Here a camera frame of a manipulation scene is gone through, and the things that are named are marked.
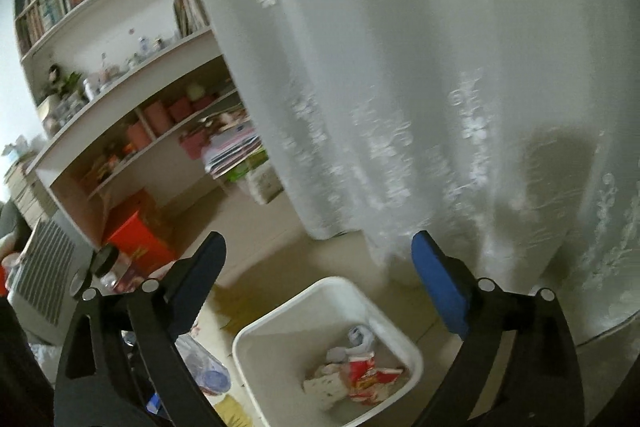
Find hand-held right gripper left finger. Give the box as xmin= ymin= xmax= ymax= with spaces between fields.
xmin=54 ymin=231 xmax=228 ymax=427

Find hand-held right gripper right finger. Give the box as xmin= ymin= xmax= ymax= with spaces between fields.
xmin=411 ymin=230 xmax=586 ymax=427

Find clear plastic bottle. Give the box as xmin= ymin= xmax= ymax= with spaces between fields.
xmin=175 ymin=332 xmax=232 ymax=398

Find white tissue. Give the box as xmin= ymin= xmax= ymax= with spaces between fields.
xmin=327 ymin=326 xmax=376 ymax=363

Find white plastic bin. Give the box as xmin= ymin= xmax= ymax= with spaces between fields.
xmin=231 ymin=276 xmax=425 ymax=427

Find red snack wrapper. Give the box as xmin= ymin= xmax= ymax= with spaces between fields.
xmin=345 ymin=351 xmax=403 ymax=405

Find floral paper cup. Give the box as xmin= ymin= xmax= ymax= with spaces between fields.
xmin=302 ymin=359 xmax=351 ymax=410

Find orange box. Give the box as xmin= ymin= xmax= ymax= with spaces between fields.
xmin=102 ymin=189 xmax=178 ymax=263

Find purple label jar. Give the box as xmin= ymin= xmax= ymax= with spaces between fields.
xmin=90 ymin=244 xmax=151 ymax=295

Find white woven bag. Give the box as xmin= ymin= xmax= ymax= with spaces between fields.
xmin=245 ymin=164 xmax=286 ymax=206

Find stack of papers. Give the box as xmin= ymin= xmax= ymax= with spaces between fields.
xmin=202 ymin=117 xmax=266 ymax=180

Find pink basket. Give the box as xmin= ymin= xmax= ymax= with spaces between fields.
xmin=179 ymin=127 xmax=216 ymax=160

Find grey sofa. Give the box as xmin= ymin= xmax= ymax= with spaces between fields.
xmin=0 ymin=199 xmax=96 ymax=348

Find pink container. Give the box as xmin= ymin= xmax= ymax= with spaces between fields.
xmin=142 ymin=101 xmax=176 ymax=138
xmin=125 ymin=122 xmax=151 ymax=150

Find stack of old books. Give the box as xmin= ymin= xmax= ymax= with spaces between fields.
xmin=4 ymin=154 xmax=58 ymax=220

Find white lace curtain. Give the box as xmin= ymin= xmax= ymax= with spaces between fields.
xmin=165 ymin=0 xmax=640 ymax=348

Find white bookshelf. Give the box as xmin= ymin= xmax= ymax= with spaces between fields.
xmin=10 ymin=0 xmax=261 ymax=248

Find tissue box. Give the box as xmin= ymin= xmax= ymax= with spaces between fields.
xmin=0 ymin=134 xmax=31 ymax=162

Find small plush figure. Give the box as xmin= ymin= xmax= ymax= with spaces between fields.
xmin=45 ymin=64 xmax=66 ymax=95

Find upright books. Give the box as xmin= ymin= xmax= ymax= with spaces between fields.
xmin=172 ymin=0 xmax=211 ymax=38

